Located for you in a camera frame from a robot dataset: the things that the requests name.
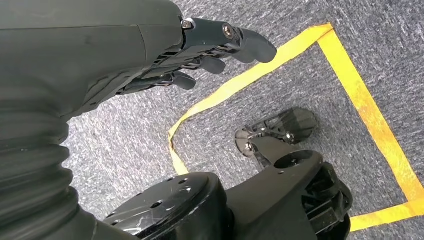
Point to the yellow floor tape square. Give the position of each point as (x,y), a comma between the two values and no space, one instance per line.
(364,106)

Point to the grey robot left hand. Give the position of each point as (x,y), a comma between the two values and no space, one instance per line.
(82,49)

